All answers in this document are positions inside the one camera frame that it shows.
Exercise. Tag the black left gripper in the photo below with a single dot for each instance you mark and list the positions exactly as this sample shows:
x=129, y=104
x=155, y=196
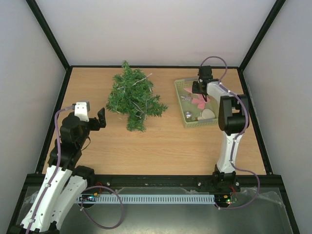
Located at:
x=102, y=123

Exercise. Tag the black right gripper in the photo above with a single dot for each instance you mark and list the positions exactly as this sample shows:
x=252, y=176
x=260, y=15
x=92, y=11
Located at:
x=199, y=88

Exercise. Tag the pink paper triangle ornament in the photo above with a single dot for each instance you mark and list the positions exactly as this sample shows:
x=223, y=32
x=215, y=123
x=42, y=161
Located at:
x=188, y=89

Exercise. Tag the small green christmas tree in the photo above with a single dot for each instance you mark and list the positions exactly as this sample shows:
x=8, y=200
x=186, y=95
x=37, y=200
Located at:
x=155, y=108

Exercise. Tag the clear led string lights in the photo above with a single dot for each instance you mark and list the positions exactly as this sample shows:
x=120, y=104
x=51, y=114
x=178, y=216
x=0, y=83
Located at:
x=131, y=93

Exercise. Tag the light green plastic basket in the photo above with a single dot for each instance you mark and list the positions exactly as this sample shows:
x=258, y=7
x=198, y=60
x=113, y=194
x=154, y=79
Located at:
x=195, y=110

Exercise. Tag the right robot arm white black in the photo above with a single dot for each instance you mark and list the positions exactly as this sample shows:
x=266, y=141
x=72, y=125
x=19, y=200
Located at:
x=233, y=120

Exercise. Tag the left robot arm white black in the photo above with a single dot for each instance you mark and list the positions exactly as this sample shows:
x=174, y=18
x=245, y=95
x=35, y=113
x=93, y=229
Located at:
x=64, y=181

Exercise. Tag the pink bow ornament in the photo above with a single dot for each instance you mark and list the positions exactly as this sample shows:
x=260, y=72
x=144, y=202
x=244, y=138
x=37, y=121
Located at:
x=200, y=102

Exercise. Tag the silver star ornament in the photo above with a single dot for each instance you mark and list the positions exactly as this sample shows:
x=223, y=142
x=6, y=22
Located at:
x=187, y=98

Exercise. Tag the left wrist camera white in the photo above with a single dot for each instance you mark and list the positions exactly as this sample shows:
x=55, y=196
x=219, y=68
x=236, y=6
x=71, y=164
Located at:
x=81, y=110

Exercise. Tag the light blue slotted cable duct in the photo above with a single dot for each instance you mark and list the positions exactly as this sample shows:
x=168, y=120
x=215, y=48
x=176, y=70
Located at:
x=147, y=199

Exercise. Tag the black corner frame post right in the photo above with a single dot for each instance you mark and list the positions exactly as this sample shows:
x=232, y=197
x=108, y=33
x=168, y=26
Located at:
x=277, y=6

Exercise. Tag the black corner frame post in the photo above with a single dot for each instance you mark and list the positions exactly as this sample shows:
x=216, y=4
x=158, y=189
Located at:
x=34, y=7
x=277, y=6

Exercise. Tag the black corner frame post left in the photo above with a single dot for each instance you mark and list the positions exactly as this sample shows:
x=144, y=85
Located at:
x=34, y=7

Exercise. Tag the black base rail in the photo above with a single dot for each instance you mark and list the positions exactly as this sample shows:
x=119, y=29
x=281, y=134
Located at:
x=200, y=183

